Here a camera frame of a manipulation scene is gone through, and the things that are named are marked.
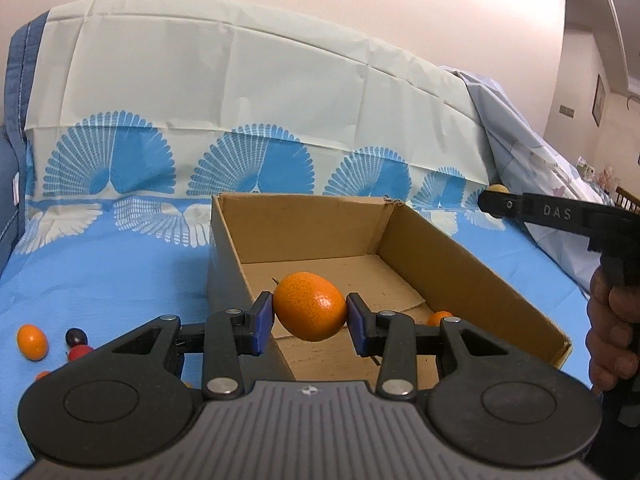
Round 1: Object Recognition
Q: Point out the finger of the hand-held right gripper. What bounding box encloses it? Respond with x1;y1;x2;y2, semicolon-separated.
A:
477;190;526;221

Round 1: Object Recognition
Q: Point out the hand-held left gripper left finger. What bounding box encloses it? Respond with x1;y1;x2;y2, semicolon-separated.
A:
90;292;276;402

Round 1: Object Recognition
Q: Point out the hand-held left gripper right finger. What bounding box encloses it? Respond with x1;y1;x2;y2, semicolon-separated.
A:
346;292;546;402

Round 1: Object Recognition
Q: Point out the brown cardboard box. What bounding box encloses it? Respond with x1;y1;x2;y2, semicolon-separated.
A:
207;192;573;396

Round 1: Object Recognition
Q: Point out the person's right hand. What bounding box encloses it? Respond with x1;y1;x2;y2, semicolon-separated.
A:
586;260;640;393

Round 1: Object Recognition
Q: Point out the distant tabletop clutter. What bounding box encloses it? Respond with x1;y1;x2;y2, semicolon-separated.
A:
575;156;621;191

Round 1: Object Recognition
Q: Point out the blue fan-print sheet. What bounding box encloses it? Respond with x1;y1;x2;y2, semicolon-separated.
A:
0;0;598;461

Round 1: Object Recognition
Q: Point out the small framed wall picture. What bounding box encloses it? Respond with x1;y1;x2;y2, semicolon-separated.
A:
592;74;607;127

